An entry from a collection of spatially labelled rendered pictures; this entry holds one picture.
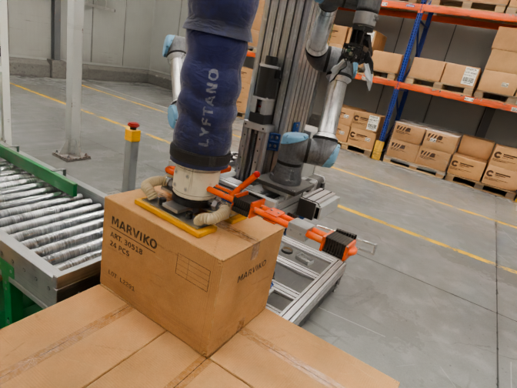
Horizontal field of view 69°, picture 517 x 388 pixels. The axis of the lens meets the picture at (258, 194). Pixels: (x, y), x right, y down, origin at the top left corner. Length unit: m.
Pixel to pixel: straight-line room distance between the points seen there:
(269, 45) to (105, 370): 1.54
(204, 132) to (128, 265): 0.62
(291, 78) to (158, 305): 1.18
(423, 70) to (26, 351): 7.77
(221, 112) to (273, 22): 0.79
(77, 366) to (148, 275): 0.36
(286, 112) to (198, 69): 0.73
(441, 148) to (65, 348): 7.50
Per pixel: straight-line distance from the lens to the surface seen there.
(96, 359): 1.45
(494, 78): 8.18
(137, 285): 1.59
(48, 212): 2.42
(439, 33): 9.65
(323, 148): 1.72
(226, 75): 1.30
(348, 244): 1.17
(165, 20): 13.41
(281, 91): 1.93
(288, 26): 1.95
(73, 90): 4.91
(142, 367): 1.42
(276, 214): 1.26
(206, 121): 1.31
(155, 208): 1.46
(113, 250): 1.64
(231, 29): 1.29
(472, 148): 8.69
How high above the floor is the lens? 1.56
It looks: 20 degrees down
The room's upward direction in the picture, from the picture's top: 12 degrees clockwise
